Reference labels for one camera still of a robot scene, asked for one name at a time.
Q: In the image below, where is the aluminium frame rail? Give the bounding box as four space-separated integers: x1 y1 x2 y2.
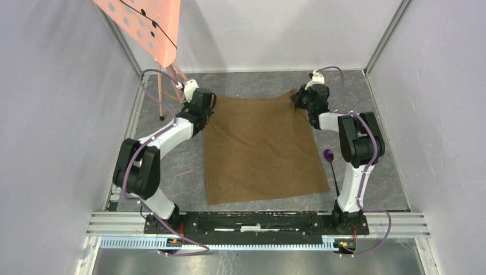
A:
97 7 144 211

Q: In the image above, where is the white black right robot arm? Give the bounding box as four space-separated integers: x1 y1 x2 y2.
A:
291 84 385 234

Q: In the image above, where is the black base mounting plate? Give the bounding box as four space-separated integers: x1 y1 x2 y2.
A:
168 211 370 245

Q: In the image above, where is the brown cloth napkin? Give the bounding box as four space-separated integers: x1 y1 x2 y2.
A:
203 91 330 205

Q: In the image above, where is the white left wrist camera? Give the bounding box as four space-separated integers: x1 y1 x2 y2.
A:
176 78 199 102

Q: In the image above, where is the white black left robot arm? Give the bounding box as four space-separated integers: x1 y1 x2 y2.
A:
112 88 217 234

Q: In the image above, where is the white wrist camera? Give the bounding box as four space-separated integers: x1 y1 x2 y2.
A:
304 70 325 90
176 78 199 102

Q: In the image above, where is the pink music stand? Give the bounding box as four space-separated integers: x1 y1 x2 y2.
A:
93 0 189 121

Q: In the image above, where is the purple spoon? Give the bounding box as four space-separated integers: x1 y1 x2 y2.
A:
323 149 340 197

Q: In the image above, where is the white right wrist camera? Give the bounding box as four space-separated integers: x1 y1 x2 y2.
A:
304 70 325 90

